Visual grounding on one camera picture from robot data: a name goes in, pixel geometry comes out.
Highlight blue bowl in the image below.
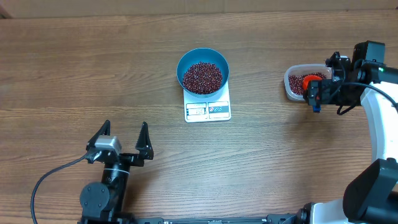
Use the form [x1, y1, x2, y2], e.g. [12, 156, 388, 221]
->
[177, 48, 229, 97]

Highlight white digital kitchen scale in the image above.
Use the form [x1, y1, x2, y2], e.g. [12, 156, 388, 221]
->
[183, 82, 231, 123]

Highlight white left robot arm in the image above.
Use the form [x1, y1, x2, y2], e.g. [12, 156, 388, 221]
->
[80, 120, 154, 223]

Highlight red plastic measuring scoop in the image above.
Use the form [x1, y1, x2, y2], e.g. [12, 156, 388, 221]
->
[302, 75, 322, 90]

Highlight red adzuki beans in container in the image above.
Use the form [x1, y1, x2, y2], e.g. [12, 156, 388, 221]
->
[289, 72, 326, 95]

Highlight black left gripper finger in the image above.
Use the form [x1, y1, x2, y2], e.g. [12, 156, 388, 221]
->
[136, 121, 154, 160]
[86, 120, 111, 151]

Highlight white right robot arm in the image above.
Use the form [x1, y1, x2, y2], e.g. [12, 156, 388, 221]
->
[296, 40, 397, 223]

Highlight clear plastic bean container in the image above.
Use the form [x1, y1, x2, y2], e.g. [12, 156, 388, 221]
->
[284, 63, 332, 101]

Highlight red adzuki beans in bowl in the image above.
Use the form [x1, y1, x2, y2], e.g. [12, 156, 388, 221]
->
[182, 62, 223, 95]

